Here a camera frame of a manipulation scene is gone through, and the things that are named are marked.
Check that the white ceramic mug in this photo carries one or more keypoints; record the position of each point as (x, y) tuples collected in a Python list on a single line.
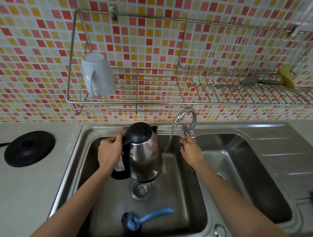
[(97, 73)]

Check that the white wall hook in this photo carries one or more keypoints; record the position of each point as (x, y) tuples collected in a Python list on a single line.
[(299, 29)]

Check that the yellow sponge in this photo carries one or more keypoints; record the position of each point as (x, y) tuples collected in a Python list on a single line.
[(286, 75)]

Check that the black round kettle base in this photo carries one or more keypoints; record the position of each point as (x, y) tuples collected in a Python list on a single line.
[(29, 149)]

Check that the chrome sink faucet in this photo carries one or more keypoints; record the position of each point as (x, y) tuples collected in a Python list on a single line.
[(193, 119)]

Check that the steel spoon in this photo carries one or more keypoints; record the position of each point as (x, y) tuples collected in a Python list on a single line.
[(249, 80)]

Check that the steel electric kettle black lid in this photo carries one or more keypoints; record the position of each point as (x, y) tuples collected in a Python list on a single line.
[(144, 153)]

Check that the person's right forearm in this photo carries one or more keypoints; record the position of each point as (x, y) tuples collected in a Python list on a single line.
[(232, 205)]

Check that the blue dish brush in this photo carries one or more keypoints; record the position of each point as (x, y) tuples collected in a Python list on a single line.
[(146, 216)]

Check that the stainless steel double sink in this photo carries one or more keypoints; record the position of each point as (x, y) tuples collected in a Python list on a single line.
[(244, 151)]

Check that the person's right hand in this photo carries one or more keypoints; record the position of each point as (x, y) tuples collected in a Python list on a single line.
[(192, 152)]

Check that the steel sink drain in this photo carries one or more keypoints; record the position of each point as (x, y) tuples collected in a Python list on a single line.
[(222, 175)]

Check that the round steel drain strainer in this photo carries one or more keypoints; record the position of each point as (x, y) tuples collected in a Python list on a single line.
[(141, 190)]

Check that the person's left hand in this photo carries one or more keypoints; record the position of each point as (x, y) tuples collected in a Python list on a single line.
[(108, 151)]

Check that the person's left fingers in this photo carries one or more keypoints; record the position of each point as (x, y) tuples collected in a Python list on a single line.
[(119, 137)]

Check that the person's right thumb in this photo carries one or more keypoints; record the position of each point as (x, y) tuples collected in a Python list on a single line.
[(183, 144)]

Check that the person's left forearm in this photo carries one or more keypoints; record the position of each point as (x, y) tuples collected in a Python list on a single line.
[(78, 202)]

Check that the round steel sink hole cap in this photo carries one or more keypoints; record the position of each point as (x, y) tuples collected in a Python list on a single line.
[(220, 231)]

